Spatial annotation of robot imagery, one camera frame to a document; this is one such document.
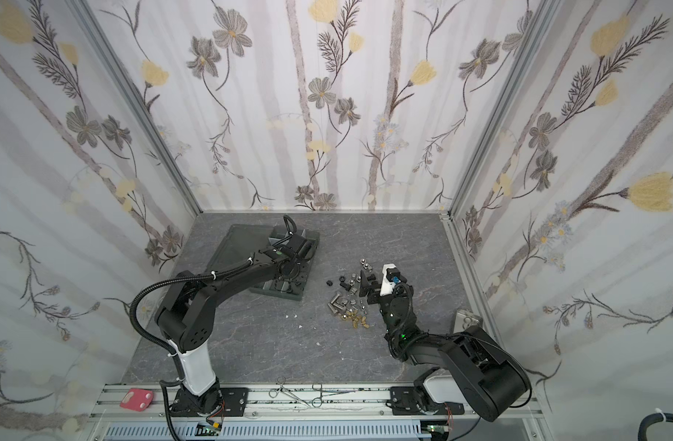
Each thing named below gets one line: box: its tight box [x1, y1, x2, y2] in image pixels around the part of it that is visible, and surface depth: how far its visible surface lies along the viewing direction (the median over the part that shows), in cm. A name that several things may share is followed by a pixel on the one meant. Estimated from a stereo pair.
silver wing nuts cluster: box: [327, 293, 368, 316], surface depth 95 cm
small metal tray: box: [452, 308, 484, 334], surface depth 92 cm
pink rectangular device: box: [119, 387, 154, 412], surface depth 75 cm
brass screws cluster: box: [345, 309, 370, 329], surface depth 91 cm
